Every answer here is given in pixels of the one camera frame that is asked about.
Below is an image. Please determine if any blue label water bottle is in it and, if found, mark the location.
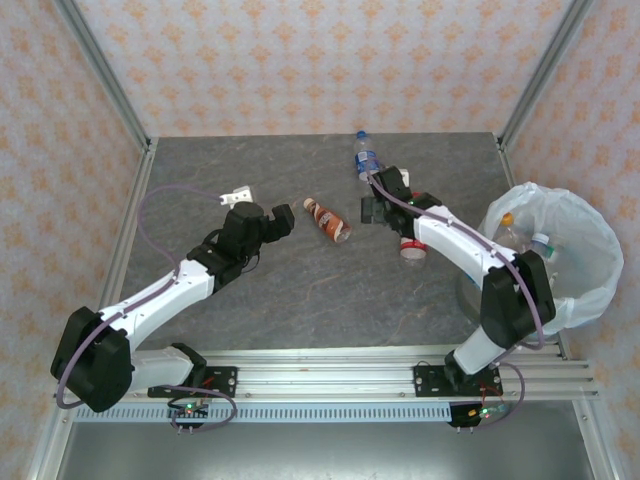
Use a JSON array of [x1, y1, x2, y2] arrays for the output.
[[353, 130, 386, 184]]

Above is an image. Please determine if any red cap water bottle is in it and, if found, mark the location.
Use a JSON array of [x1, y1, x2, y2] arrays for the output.
[[398, 234, 430, 270]]

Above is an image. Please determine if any orange label soda bottle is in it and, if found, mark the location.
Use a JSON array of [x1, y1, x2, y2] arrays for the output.
[[492, 212, 524, 254]]

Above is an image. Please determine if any green cap clear bottle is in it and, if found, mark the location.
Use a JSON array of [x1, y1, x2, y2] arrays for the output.
[[529, 232, 560, 264]]

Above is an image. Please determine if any translucent plastic bin bag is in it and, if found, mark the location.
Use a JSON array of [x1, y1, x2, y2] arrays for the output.
[[477, 181, 626, 336]]

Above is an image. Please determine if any brown chocolate drink bottle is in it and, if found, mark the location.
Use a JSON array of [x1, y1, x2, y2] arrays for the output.
[[302, 197, 353, 245]]

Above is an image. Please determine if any small circuit board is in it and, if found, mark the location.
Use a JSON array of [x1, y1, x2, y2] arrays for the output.
[[467, 403, 511, 420], [166, 398, 210, 420]]

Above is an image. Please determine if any grey metal lower panel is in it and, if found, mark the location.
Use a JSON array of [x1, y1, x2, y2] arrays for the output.
[[54, 422, 599, 480]]

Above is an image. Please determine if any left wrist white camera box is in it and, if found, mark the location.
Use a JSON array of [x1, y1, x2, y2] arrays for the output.
[[221, 185, 255, 206]]

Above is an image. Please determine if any grey slotted cable duct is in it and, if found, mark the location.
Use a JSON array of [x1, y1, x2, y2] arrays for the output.
[[73, 403, 454, 425]]

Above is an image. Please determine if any aluminium upright frame post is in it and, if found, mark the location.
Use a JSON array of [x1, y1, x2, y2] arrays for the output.
[[498, 0, 597, 151], [52, 0, 152, 154]]

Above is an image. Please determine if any aluminium lower frame bar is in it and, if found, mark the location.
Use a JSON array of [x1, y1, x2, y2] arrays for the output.
[[572, 399, 619, 480], [24, 402, 76, 480]]

